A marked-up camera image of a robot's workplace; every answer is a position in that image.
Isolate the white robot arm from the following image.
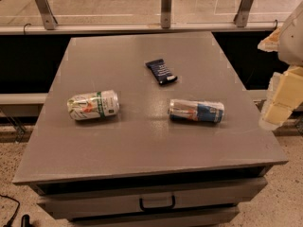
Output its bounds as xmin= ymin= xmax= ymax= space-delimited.
xmin=258 ymin=2 xmax=303 ymax=131

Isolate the right metal railing bracket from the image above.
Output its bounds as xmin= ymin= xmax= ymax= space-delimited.
xmin=234 ymin=0 xmax=254 ymax=27

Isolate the grey cabinet with drawers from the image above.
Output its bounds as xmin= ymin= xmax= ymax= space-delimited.
xmin=14 ymin=32 xmax=286 ymax=227

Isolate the black drawer handle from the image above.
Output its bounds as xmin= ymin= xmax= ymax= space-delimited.
xmin=139 ymin=195 xmax=176 ymax=212

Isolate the left metal railing bracket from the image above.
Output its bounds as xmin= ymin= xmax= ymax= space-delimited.
xmin=35 ymin=0 xmax=58 ymax=30

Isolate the metal railing bracket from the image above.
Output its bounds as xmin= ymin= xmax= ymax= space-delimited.
xmin=234 ymin=0 xmax=254 ymax=27
xmin=35 ymin=0 xmax=58 ymax=30
xmin=160 ymin=0 xmax=172 ymax=28

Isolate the middle metal railing bracket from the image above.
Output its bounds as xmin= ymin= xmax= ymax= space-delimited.
xmin=160 ymin=0 xmax=172 ymax=28

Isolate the white green soda can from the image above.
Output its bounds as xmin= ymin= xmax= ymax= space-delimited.
xmin=67 ymin=90 xmax=119 ymax=121

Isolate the black floor cable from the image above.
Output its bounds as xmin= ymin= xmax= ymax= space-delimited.
xmin=0 ymin=194 xmax=32 ymax=227

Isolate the grey horizontal rail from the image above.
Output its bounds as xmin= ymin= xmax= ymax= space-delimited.
xmin=0 ymin=94 xmax=46 ymax=105

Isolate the blue silver redbull can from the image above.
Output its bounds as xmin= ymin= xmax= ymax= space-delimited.
xmin=168 ymin=99 xmax=224 ymax=123

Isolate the dark blue snack bar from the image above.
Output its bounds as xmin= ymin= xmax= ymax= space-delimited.
xmin=145 ymin=59 xmax=178 ymax=85

